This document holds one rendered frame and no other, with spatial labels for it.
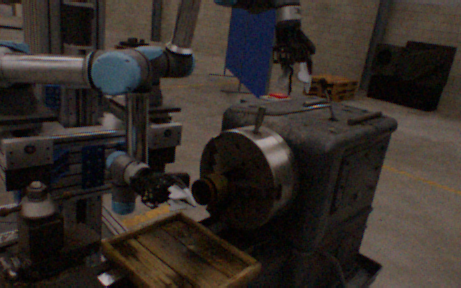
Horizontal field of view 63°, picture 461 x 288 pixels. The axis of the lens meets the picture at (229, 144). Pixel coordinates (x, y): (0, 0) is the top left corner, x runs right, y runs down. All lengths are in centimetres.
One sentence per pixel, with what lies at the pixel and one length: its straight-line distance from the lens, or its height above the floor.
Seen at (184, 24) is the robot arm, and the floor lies 150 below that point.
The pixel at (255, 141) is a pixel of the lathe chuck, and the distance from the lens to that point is 108.
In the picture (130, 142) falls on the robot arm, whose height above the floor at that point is 112.
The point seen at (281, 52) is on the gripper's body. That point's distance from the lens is 116.
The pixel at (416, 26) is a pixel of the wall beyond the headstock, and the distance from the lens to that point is 1123.
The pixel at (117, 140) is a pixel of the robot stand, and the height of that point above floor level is 103.
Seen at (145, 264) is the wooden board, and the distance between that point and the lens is 111.
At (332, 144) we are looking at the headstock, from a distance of 115.
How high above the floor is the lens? 156
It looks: 19 degrees down
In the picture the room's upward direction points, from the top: 8 degrees clockwise
